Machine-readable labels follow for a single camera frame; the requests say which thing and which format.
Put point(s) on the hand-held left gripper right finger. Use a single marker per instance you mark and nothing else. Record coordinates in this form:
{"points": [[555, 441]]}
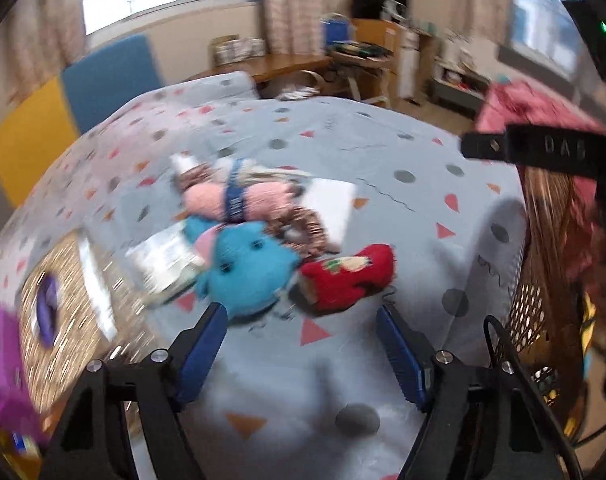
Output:
{"points": [[400, 360]]}

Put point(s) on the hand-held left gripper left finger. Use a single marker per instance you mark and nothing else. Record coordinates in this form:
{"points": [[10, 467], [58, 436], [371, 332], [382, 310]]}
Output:
{"points": [[203, 355]]}

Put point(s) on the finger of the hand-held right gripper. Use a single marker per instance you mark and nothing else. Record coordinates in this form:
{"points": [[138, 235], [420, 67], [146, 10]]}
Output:
{"points": [[533, 147]]}

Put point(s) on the red plush doll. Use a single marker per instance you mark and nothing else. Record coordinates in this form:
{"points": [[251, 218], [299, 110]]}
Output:
{"points": [[348, 280]]}

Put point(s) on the blue plush elephant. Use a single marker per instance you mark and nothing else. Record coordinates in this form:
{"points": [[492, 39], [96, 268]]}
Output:
{"points": [[248, 270]]}

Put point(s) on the tissue packet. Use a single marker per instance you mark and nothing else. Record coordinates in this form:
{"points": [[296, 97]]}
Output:
{"points": [[163, 260]]}

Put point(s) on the gold tin tray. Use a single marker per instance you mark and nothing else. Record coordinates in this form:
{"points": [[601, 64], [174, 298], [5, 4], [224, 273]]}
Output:
{"points": [[73, 320]]}

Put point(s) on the pink towel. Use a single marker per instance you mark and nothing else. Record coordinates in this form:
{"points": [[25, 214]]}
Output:
{"points": [[208, 200]]}

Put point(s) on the brown scrunchie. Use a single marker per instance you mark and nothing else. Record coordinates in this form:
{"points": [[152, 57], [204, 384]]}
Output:
{"points": [[310, 230]]}

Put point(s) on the beige cloth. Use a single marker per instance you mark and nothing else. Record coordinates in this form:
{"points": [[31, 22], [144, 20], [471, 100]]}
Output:
{"points": [[333, 205]]}

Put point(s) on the scrunchie with white bows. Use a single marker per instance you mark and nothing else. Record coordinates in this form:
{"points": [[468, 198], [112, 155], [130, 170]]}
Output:
{"points": [[190, 172]]}

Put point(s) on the pink blanket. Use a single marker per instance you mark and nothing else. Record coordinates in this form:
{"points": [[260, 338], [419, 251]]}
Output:
{"points": [[528, 105]]}

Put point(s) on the brown mesh basket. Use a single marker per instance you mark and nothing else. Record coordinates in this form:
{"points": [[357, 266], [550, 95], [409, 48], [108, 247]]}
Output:
{"points": [[548, 270]]}

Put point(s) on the small window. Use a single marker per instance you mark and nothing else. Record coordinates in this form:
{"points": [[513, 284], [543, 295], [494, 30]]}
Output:
{"points": [[543, 25]]}

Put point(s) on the wooden cabinet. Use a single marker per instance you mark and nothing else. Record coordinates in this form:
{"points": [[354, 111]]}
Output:
{"points": [[378, 35]]}

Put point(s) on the purple cardboard box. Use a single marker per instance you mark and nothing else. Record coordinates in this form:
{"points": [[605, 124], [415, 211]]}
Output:
{"points": [[3, 360]]}

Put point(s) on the blue bag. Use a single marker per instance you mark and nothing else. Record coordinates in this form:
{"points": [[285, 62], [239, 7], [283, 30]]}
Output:
{"points": [[335, 32]]}

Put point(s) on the wooden desk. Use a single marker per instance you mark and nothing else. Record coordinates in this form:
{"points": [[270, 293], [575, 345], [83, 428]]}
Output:
{"points": [[283, 65]]}

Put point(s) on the beige patterned curtain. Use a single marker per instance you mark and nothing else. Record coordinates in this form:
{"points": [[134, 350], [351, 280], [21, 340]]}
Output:
{"points": [[43, 20], [293, 5]]}

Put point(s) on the grey yellow blue headboard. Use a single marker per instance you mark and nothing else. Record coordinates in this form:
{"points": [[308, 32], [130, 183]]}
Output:
{"points": [[108, 80]]}

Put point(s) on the cardboard box of packets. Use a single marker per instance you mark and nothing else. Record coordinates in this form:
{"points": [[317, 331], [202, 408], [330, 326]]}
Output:
{"points": [[235, 49]]}

